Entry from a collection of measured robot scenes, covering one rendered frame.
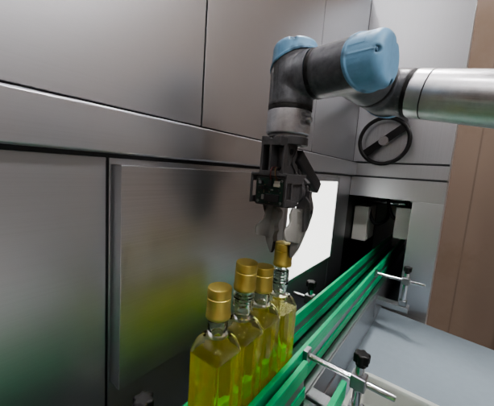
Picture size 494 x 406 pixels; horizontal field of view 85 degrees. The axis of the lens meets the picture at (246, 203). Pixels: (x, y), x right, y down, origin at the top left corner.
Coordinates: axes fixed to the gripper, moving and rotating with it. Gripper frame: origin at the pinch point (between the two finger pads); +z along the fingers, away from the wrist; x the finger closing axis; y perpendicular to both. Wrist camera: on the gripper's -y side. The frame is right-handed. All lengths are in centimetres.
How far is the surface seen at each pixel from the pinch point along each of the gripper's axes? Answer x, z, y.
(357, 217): -15, 7, -101
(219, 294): 1.5, 2.6, 18.7
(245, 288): 1.4, 3.7, 12.9
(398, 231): 5, 10, -100
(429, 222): 17, 3, -90
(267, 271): 1.3, 2.7, 6.9
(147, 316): -11.8, 10.2, 21.0
